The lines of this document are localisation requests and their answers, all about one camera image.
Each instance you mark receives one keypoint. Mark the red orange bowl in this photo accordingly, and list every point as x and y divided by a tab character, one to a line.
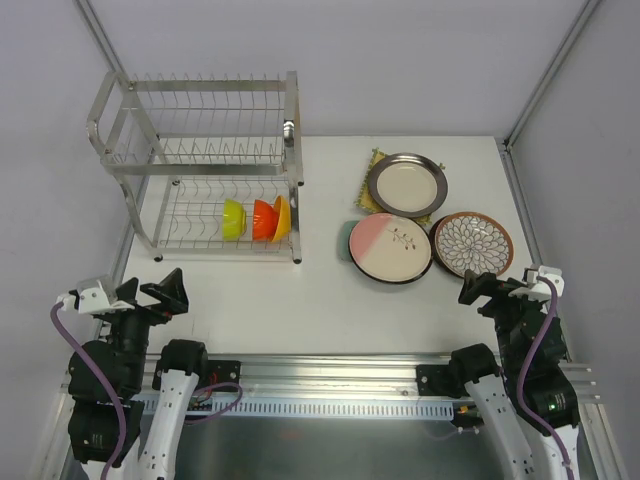
264	221

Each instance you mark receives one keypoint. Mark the yellow woven bamboo mat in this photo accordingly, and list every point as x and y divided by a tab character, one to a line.
366	194

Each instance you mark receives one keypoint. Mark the yellow orange bowl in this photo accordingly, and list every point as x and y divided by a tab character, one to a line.
283	225

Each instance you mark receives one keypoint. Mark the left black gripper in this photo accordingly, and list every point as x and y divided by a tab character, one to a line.
148	311

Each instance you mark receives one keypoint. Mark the lime green bowl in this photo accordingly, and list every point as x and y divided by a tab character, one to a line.
234	220

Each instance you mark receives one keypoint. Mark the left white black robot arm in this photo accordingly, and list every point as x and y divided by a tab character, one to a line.
106	377

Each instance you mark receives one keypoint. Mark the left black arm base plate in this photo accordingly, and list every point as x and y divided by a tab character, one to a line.
223	374

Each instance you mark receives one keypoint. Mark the pink and cream floral plate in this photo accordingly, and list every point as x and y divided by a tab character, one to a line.
390	249

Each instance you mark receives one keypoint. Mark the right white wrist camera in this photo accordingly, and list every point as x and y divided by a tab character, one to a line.
539	284

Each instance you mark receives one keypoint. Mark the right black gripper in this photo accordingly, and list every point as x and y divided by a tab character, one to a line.
495	303

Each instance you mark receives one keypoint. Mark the aluminium mounting rail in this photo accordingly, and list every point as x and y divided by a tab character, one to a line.
373	377

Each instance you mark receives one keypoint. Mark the cream plate with metallic rim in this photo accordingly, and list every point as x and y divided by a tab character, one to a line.
407	183

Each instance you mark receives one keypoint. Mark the steel two-tier dish rack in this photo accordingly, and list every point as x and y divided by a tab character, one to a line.
181	148

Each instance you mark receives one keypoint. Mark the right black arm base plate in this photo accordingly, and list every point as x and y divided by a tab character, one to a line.
434	380

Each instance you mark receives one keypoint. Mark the white slotted cable duct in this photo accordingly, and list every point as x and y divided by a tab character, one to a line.
404	409

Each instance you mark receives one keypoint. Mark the teal square plate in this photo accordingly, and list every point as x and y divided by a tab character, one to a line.
343	251

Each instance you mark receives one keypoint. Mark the white petal pattern brown-rim plate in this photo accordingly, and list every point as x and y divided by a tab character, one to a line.
472	241

